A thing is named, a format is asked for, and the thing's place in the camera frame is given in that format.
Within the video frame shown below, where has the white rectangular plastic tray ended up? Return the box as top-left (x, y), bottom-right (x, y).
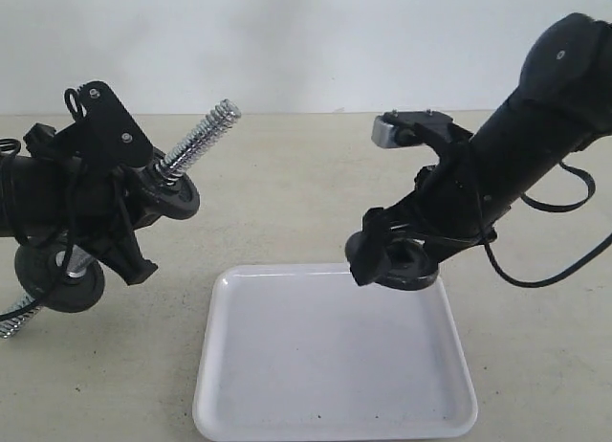
top-left (192, 263), bottom-right (478, 441)

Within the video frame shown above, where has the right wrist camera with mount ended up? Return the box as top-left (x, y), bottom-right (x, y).
top-left (370, 109), bottom-right (474, 166)

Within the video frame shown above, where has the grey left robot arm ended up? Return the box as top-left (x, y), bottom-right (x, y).
top-left (1, 123), bottom-right (162, 285)

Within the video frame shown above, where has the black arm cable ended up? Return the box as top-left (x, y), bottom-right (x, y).
top-left (382, 159), bottom-right (612, 289)
top-left (0, 87), bottom-right (140, 321)

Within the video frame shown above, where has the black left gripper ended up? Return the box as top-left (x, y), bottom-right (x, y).
top-left (21, 123), bottom-right (164, 285)

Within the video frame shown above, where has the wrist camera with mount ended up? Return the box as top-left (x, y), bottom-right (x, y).
top-left (370, 109), bottom-right (474, 166)
top-left (52, 80), bottom-right (154, 171)

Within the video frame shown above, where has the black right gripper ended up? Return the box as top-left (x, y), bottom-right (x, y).
top-left (344, 125), bottom-right (521, 286)

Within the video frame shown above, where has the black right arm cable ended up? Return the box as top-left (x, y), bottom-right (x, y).
top-left (382, 159), bottom-right (612, 289)

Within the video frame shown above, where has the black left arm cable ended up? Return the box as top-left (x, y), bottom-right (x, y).
top-left (0, 87), bottom-right (140, 321)

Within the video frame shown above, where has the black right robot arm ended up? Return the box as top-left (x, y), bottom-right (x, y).
top-left (345, 12), bottom-right (611, 291)

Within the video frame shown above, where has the chrome threaded dumbbell bar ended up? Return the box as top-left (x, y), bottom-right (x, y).
top-left (1, 99), bottom-right (240, 338)

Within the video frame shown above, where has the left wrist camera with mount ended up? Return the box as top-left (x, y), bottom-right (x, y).
top-left (52, 80), bottom-right (154, 171)

